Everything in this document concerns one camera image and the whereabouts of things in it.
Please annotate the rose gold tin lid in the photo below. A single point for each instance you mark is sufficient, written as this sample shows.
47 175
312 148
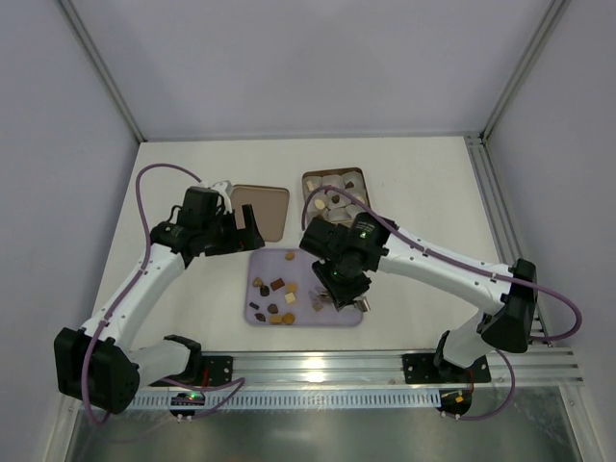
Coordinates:
270 207

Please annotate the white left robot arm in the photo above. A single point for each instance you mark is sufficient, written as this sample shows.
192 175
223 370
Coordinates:
95 363

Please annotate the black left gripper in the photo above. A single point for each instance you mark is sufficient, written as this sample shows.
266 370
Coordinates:
239 237

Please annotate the lilac plastic tray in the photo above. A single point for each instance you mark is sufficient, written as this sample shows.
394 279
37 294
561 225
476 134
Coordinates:
269 265

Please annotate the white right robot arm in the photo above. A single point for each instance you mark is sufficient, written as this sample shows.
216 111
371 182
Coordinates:
502 295

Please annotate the brown rectangular chocolate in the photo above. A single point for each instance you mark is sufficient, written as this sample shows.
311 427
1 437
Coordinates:
277 284

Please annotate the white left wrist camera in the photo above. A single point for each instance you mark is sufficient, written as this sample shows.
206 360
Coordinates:
225 189

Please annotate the aluminium mounting rail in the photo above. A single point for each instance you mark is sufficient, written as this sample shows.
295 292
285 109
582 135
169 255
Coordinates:
540 366

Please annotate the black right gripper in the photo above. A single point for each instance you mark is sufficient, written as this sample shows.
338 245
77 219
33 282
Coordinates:
344 293

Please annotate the slotted cable duct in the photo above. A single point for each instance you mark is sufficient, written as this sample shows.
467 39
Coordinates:
250 398

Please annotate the rose gold tin box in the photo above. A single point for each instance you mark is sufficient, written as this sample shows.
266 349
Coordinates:
333 181

